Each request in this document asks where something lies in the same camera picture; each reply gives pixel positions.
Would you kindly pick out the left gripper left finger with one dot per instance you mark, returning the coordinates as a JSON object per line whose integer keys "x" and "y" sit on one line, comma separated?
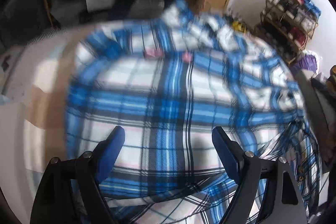
{"x": 92, "y": 168}

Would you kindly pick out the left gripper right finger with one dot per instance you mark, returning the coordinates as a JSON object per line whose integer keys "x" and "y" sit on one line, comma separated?
{"x": 244, "y": 168}

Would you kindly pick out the blue white plaid shirt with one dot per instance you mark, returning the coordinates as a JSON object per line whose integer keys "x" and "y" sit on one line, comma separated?
{"x": 168, "y": 82}

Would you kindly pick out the checkered bed sheet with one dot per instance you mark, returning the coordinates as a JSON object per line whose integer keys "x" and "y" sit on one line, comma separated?
{"x": 37, "y": 91}

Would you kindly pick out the shoe rack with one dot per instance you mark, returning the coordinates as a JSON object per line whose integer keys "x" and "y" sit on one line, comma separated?
{"x": 288, "y": 25}

